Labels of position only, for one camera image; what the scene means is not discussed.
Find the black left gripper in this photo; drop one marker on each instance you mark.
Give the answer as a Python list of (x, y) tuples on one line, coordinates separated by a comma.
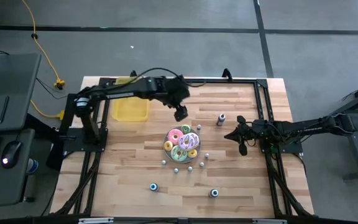
[(176, 91)]

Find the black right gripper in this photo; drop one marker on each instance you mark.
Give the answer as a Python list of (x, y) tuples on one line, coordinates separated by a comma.
[(252, 132)]

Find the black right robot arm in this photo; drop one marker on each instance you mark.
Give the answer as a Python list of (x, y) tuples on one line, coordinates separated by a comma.
[(306, 127)]

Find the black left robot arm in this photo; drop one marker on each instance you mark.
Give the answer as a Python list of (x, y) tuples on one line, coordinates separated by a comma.
[(126, 91)]

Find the small green donut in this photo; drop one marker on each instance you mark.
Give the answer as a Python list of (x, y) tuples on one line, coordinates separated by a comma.
[(187, 131)]

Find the pink frosted donut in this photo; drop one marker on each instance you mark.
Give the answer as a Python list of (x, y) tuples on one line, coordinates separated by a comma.
[(171, 138)]

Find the lilac donut with brown stripes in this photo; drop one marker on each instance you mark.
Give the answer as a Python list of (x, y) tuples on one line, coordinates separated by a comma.
[(194, 140)]

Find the small yellow donut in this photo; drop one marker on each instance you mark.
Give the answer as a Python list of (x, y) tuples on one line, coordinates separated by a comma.
[(190, 155), (166, 147)]

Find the grey round plate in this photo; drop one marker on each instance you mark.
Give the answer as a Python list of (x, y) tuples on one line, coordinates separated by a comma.
[(167, 154)]

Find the large green frosted donut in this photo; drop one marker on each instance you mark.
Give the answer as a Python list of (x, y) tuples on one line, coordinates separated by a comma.
[(182, 157)]

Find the yellow translucent plastic bin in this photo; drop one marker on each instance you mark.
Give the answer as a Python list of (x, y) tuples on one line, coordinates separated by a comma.
[(130, 110)]

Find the black table clamp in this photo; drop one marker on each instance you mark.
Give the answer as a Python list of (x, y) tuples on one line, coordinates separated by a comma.
[(133, 74), (227, 75)]

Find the black support panel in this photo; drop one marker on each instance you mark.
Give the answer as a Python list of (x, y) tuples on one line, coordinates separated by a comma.
[(54, 157)]

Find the blue and white can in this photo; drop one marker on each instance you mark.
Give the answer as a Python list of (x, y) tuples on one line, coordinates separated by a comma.
[(32, 165)]

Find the dark grey desk top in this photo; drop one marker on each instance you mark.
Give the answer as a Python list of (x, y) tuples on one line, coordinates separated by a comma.
[(11, 81)]

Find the black computer mouse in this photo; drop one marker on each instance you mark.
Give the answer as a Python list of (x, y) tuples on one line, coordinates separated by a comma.
[(11, 154)]

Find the black pen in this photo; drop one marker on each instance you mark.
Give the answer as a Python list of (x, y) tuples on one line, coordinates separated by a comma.
[(4, 109)]

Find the dark grey desk shelf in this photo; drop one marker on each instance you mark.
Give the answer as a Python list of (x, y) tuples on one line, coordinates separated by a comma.
[(5, 193)]

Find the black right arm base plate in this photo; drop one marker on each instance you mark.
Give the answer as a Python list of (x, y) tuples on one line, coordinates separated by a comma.
[(286, 148)]

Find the silver metal bracket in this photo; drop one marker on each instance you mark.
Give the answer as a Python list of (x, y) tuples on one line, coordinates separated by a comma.
[(269, 221), (95, 221)]

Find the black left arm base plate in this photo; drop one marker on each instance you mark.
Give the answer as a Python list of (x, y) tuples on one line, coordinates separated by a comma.
[(73, 144)]

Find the dark grey stand frame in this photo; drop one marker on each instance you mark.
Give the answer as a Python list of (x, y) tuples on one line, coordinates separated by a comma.
[(356, 152)]

